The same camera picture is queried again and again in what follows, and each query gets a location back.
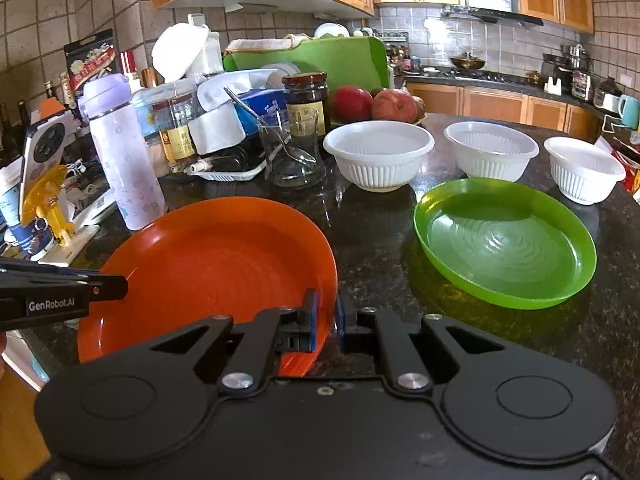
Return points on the green plastic plate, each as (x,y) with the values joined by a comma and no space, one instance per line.
(500,245)

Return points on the brown kiwi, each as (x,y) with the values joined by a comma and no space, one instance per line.
(376,92)
(419,105)

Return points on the white round container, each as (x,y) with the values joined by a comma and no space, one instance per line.
(180,50)

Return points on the range hood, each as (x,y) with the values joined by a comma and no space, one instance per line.
(495,14)

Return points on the purple water bottle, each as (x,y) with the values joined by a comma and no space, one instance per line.
(130,170)

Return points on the metal spoon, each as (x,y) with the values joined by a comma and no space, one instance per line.
(301,155)

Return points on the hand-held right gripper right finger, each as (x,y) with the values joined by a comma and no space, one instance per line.
(341,322)

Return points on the gas stove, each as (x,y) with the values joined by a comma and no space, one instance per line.
(465,76)

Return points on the orange plastic plate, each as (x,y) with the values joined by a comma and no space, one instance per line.
(210,260)

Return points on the medium white ribbed bowl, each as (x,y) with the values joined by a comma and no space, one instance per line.
(490,155)

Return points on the pale red apple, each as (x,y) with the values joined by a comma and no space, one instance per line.
(392,106)

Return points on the white stand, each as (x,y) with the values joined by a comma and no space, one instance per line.
(552,86)

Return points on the black red snack package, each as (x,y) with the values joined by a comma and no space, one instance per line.
(92,65)

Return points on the black kitchen appliance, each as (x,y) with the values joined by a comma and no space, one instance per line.
(557,67)

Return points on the wooden lower cabinets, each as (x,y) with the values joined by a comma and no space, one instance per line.
(500,102)

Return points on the dark wok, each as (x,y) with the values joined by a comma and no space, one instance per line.
(467,62)

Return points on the dark sauce jar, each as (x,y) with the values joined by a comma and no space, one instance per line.
(305,100)

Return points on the large white ribbed bowl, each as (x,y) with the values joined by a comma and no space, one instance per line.
(375,160)

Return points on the clear glass cup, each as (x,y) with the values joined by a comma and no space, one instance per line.
(295,172)

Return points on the white smartphone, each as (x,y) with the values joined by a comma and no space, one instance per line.
(47,145)

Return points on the row of seasoning bottles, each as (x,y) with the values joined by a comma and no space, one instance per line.
(402,57)

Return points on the dark wine bottle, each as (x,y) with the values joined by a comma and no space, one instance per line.
(22,115)

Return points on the grey white round lid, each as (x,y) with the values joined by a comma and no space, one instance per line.
(280,72)

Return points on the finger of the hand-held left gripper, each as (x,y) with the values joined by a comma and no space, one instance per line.
(107,286)

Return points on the blue tissue pack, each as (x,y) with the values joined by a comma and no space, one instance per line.
(255,105)

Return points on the green cutting board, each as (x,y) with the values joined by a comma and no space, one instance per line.
(325,60)

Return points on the teal mug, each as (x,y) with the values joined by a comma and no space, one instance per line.
(631,110)

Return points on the small white ribbed bowl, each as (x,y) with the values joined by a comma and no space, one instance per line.
(582,175)

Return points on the clear plastic container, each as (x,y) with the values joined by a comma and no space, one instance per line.
(165,105)

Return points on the pile of red snack packets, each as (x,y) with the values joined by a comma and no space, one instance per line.
(627,165)

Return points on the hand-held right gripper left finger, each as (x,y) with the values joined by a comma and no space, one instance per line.
(311,322)

